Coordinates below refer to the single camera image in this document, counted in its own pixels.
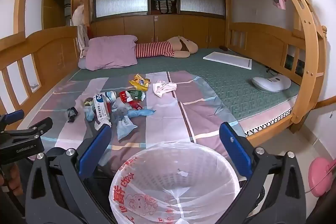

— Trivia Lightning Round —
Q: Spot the white handheld mite vacuum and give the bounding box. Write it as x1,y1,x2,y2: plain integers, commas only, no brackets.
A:
251,75,292,93

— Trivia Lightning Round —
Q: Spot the green patterned bed mat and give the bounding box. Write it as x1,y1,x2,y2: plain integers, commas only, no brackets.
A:
68,48,301,121

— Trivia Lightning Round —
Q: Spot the white hanging cloth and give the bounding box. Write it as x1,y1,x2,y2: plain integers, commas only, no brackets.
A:
72,4,91,58

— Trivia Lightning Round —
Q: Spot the frosted glass window panel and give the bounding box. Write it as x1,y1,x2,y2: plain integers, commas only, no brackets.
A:
95,0,149,18
180,0,226,17

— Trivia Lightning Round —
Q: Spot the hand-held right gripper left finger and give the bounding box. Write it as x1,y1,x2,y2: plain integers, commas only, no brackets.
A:
25,124,116,224

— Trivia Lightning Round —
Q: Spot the grey bag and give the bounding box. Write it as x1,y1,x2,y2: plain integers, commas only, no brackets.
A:
112,106,129,122

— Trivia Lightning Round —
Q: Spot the wooden bunk ladder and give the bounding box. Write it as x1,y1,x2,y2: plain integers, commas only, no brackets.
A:
266,0,328,132

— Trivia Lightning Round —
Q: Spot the pink pillow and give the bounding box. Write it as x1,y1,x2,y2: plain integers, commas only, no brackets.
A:
85,35,139,71

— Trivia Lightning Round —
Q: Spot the person's left hand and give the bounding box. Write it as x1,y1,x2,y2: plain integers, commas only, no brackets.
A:
0,161,24,197

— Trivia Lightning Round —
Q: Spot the striped plush toy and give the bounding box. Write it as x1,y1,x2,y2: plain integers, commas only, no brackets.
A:
135,35,198,59

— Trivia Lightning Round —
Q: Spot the wooden bunk bed frame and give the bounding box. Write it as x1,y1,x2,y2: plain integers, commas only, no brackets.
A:
0,0,328,132

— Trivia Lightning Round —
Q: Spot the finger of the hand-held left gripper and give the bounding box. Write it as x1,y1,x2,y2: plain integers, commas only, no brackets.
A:
0,117,53,141
0,110,25,132

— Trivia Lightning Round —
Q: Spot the white bin with plastic liner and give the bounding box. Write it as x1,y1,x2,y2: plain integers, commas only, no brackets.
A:
109,144,240,224

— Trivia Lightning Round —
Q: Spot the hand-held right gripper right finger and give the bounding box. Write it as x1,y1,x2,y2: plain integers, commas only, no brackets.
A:
219,122,306,224

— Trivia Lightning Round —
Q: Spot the green snack packet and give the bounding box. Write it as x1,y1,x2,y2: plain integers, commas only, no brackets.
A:
126,90,146,102

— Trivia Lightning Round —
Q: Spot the light blue plastic wrapper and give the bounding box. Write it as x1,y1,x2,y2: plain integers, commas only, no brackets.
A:
84,106,96,122

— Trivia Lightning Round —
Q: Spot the light blue pillow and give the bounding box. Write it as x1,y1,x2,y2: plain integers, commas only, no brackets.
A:
78,57,91,69

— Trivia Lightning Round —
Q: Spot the red yellow snack packet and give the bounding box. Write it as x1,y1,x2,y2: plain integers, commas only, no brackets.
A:
119,91,132,104

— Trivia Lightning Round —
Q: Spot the wooden cabinet row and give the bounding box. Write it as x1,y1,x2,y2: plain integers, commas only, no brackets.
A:
91,15,226,50

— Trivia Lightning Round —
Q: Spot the pink round fan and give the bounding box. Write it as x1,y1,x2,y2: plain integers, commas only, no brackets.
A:
308,157,336,198

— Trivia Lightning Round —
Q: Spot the white blue striped packet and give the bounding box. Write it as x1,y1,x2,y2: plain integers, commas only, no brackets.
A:
104,91,117,104

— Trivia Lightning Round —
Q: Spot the black wrapper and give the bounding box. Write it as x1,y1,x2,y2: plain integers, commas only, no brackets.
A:
66,107,79,123

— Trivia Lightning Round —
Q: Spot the blue white carton box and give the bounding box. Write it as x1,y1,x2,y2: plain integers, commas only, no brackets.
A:
93,94,111,122

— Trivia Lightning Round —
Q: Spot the clear plastic bag with label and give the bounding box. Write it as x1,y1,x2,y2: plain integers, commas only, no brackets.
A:
116,118,137,141

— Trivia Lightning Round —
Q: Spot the striped pink grey bedsheet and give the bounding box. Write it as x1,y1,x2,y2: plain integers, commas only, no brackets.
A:
20,70,247,174

